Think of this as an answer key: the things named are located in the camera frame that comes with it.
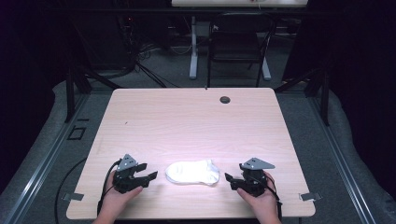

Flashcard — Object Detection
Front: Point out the black metal stand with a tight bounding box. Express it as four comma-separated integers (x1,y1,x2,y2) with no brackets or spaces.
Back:
64,60,123,123
274,65,332,127

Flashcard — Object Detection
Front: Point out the black floor cable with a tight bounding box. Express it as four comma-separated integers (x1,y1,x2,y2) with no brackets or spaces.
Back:
54,157,89,224

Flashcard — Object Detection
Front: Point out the grey metal table bracket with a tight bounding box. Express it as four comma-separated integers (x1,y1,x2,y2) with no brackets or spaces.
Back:
61,192,85,203
298,191,323,202

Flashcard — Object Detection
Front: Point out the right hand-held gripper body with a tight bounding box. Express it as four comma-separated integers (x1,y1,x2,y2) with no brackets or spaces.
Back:
238,157,276,198

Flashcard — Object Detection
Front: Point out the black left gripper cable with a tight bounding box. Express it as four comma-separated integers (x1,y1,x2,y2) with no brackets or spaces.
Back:
96,159,122,217

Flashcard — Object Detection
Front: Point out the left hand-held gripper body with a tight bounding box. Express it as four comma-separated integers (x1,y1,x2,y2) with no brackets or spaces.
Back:
112,153,148,194

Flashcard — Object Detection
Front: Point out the aluminium floor rail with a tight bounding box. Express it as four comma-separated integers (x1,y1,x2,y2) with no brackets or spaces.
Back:
2,92,92,224
307,92,378,224

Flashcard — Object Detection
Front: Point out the white sock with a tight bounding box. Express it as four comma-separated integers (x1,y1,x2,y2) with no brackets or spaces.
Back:
164,159,220,185
166,176,219,187

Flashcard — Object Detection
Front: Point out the white desk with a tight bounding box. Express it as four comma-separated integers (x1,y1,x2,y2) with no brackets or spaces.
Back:
170,0,309,81

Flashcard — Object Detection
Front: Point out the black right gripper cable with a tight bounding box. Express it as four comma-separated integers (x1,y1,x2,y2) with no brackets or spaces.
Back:
262,172,284,222

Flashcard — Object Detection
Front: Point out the person's right hand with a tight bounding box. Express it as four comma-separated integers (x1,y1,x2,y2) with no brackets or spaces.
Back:
236,172,280,219

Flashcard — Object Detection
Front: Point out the person's left hand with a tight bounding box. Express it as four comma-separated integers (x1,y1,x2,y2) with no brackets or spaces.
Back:
99,172,145,217

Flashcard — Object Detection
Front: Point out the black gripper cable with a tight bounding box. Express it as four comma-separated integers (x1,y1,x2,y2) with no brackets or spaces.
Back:
262,172,284,222
96,159,122,217

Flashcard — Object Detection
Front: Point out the black chair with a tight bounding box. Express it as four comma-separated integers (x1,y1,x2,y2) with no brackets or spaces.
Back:
205,11,279,89

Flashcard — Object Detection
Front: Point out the bundle of dark cables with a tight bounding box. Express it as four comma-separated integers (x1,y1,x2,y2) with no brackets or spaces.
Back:
117,13,180,89

